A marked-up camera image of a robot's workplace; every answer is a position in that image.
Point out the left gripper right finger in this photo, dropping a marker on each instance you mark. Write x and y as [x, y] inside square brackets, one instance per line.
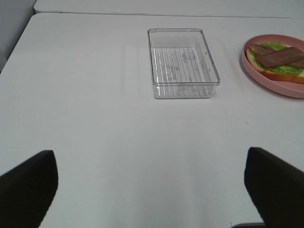
[276, 189]

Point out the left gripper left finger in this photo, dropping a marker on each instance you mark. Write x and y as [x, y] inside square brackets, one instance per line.
[27, 191]

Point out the bread slice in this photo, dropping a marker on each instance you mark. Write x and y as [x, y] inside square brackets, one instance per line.
[278, 77]

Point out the bacon strip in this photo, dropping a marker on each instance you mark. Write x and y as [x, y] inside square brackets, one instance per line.
[280, 57]
[257, 49]

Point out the green lettuce leaf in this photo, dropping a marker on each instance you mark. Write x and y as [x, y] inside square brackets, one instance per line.
[283, 69]

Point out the pink round plate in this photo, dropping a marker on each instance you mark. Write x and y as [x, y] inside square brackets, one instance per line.
[291, 89]

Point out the left clear plastic tray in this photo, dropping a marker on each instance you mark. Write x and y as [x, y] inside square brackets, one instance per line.
[181, 64]

